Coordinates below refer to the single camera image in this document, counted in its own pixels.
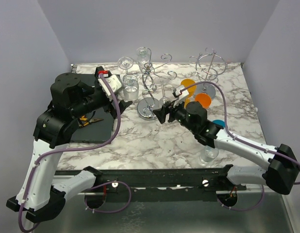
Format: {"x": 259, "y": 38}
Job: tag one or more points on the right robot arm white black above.
{"x": 275, "y": 167}

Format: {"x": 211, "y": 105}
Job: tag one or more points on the yellow plastic wine glass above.
{"x": 191, "y": 90}

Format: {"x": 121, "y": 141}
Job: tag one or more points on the orange plastic wine glass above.
{"x": 204, "y": 99}

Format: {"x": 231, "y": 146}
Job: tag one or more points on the chrome spiral wire rack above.
{"x": 207, "y": 73}

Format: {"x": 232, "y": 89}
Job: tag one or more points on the chrome swirl wine glass rack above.
{"x": 148, "y": 103}

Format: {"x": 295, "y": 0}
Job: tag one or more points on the blue plastic wine glass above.
{"x": 219, "y": 122}

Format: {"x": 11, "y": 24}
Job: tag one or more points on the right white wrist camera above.
{"x": 180, "y": 94}

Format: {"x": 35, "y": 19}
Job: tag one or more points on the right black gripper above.
{"x": 162, "y": 112}

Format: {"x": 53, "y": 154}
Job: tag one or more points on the aluminium mounting rail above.
{"x": 242, "y": 188}

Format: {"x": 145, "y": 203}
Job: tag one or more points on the dark grey box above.
{"x": 98, "y": 132}

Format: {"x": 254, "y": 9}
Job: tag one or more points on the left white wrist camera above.
{"x": 113, "y": 81}

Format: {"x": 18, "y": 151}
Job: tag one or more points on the yellow handled pliers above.
{"x": 84, "y": 121}

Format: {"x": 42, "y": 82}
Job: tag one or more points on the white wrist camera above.
{"x": 180, "y": 94}
{"x": 113, "y": 81}

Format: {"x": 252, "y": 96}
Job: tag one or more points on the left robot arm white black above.
{"x": 39, "y": 199}

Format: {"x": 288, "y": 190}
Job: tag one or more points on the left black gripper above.
{"x": 110, "y": 105}

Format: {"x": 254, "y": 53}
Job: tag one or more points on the clear wine glass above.
{"x": 143, "y": 57}
{"x": 163, "y": 82}
{"x": 131, "y": 87}
{"x": 208, "y": 155}
{"x": 125, "y": 63}

